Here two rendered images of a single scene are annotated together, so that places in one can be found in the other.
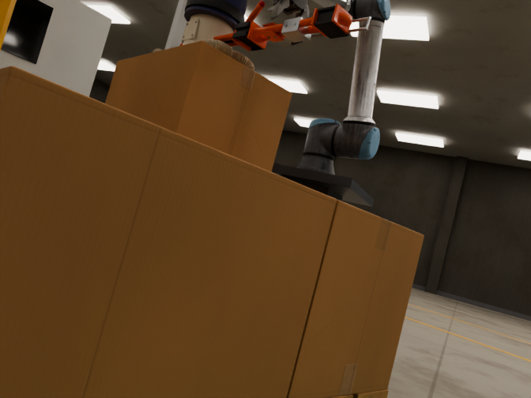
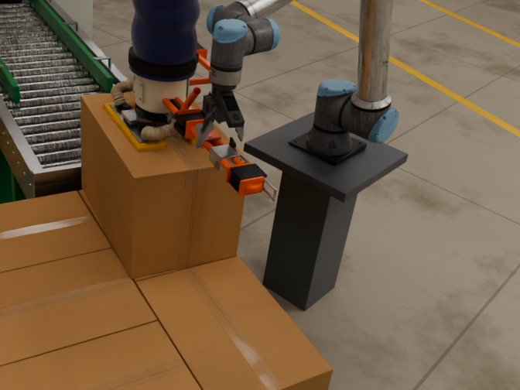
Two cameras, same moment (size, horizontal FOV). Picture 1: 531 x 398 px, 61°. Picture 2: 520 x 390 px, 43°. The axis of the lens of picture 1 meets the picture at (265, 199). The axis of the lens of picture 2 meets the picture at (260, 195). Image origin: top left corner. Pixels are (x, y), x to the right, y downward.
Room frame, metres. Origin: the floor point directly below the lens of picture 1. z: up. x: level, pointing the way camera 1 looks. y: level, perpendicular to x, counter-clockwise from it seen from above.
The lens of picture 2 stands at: (-0.33, -0.36, 2.02)
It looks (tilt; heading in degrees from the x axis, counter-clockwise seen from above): 32 degrees down; 9
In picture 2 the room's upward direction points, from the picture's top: 9 degrees clockwise
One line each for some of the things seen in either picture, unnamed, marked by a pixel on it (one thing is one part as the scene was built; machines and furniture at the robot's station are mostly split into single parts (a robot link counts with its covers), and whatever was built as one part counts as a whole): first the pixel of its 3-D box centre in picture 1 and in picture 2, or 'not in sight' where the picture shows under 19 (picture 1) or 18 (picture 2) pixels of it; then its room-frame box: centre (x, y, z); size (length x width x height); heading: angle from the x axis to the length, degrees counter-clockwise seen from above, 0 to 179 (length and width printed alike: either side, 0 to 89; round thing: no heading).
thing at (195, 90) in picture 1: (186, 127); (158, 175); (1.66, 0.35, 0.74); 0.60 x 0.40 x 0.40; 42
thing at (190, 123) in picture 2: (250, 36); (192, 122); (1.50, 0.19, 1.07); 0.10 x 0.08 x 0.06; 134
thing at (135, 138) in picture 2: not in sight; (133, 121); (1.61, 0.43, 0.97); 0.34 x 0.10 x 0.05; 44
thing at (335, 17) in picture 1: (331, 20); (244, 179); (1.24, -0.05, 1.07); 0.08 x 0.07 x 0.05; 44
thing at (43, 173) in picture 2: not in sight; (118, 165); (1.92, 0.62, 0.58); 0.70 x 0.03 x 0.06; 135
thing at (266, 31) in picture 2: not in sight; (254, 35); (1.51, 0.03, 1.39); 0.12 x 0.12 x 0.09; 60
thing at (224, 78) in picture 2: not in sight; (224, 74); (1.40, 0.08, 1.30); 0.10 x 0.09 x 0.05; 134
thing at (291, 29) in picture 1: (296, 30); (224, 157); (1.34, 0.04, 1.06); 0.07 x 0.07 x 0.04; 44
